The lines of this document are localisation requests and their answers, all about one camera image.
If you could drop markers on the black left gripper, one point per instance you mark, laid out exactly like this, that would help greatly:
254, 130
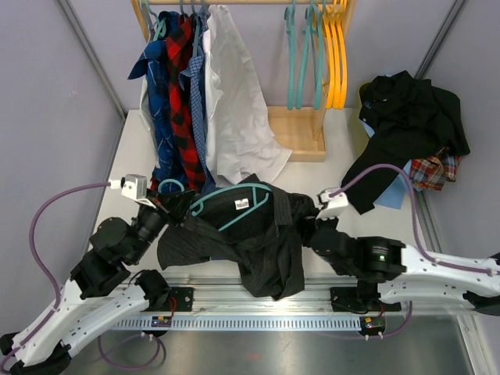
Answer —
178, 203

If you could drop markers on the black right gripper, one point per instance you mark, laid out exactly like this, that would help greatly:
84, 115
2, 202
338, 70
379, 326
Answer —
318, 223

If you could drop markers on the black pinstriped shirt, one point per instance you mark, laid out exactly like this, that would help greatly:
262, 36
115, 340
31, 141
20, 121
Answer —
267, 246

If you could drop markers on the brown red plaid shirt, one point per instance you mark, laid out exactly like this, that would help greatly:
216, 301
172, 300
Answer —
435, 171

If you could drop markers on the teal plastic hanger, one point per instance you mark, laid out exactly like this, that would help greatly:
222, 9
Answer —
307, 31

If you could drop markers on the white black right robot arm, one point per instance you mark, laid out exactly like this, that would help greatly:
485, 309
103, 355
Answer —
389, 271

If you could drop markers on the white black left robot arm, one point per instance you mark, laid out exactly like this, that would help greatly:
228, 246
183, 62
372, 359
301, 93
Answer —
99, 292

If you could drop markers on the light blue shirt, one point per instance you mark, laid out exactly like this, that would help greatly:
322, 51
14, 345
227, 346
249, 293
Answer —
390, 195

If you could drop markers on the white shirt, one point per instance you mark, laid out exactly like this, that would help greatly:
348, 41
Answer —
239, 141

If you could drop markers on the blue checked shirt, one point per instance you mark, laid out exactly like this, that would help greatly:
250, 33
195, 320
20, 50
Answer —
194, 74

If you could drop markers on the yellow plastic hanger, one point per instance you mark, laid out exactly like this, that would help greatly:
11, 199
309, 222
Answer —
343, 58
337, 7
327, 40

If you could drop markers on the dark blue striped shirt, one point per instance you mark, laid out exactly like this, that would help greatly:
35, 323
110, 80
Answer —
160, 117

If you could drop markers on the red black plaid shirt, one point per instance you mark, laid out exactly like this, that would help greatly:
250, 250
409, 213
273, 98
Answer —
179, 38

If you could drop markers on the teal empty hanger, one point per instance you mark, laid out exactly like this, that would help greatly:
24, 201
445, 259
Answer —
316, 13

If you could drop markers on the wooden clothes rack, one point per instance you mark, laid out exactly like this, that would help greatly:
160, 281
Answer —
301, 130

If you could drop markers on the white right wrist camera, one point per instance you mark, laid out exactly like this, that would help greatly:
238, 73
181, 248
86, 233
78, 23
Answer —
332, 204

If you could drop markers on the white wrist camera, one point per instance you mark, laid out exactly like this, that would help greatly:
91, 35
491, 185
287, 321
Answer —
133, 187
332, 204

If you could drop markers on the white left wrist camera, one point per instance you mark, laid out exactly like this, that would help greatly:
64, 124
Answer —
133, 187

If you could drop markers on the aluminium mounting rail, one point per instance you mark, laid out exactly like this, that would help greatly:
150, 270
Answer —
226, 296

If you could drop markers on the slotted grey cable duct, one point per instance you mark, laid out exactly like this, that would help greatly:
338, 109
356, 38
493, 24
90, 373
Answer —
242, 323

